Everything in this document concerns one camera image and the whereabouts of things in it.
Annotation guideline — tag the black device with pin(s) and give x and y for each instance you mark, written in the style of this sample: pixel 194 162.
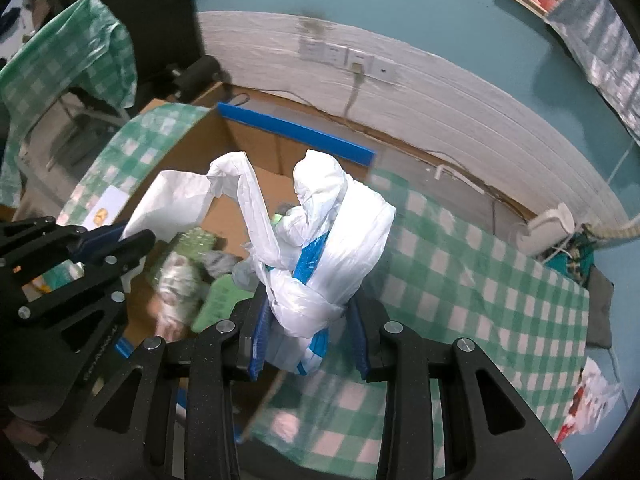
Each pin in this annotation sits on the black device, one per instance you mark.
pixel 197 75

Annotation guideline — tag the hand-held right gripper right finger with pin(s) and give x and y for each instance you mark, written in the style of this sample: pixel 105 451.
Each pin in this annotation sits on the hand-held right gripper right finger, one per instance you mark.
pixel 359 340

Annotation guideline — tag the camouflage print cloth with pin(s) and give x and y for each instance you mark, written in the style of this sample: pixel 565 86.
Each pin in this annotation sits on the camouflage print cloth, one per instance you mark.
pixel 175 285

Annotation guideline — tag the white wall outlet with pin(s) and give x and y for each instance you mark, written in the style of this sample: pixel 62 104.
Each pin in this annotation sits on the white wall outlet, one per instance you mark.
pixel 311 50
pixel 385 70
pixel 360 56
pixel 336 55

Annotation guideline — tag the cardboard box with blue tape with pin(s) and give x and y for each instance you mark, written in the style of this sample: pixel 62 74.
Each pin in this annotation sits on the cardboard box with blue tape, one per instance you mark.
pixel 250 145

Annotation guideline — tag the green checked plastic cloth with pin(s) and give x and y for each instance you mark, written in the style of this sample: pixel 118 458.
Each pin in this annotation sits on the green checked plastic cloth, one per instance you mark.
pixel 60 60
pixel 130 150

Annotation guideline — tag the light green soft cloth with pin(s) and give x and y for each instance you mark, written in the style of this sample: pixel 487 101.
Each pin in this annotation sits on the light green soft cloth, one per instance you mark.
pixel 225 305

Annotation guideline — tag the white and red plastic bag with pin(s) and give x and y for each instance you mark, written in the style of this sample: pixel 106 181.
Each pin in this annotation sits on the white and red plastic bag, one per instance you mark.
pixel 592 395

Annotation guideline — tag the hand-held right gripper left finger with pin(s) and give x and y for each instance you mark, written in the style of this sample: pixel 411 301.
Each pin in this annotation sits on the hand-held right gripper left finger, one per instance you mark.
pixel 257 340

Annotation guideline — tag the white plastic appliance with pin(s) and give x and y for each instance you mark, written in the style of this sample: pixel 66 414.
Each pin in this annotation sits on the white plastic appliance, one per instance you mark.
pixel 547 230

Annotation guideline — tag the white plastic bag blue print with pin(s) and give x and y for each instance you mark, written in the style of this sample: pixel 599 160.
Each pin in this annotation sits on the white plastic bag blue print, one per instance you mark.
pixel 340 240

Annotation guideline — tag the dark grey cloth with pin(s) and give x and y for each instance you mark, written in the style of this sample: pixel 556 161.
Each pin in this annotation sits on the dark grey cloth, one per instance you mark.
pixel 601 310

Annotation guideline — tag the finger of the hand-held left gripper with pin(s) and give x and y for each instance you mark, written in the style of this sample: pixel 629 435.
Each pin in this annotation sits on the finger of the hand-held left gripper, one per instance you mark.
pixel 132 247
pixel 45 247

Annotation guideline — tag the green sparkly scouring cloth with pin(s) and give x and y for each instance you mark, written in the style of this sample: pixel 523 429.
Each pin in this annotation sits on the green sparkly scouring cloth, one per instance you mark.
pixel 192 242

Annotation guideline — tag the silver foil sheet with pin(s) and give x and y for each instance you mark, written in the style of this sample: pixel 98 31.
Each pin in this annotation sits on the silver foil sheet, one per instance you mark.
pixel 595 35

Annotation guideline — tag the white paper label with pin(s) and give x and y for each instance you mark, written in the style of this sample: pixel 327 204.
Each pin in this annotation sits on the white paper label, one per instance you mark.
pixel 105 210

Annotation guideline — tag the green checked tablecloth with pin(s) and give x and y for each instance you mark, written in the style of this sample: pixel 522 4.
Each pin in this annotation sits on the green checked tablecloth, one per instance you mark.
pixel 450 285

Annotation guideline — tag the grey fleece pants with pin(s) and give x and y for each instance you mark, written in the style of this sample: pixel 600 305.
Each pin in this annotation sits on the grey fleece pants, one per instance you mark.
pixel 220 262

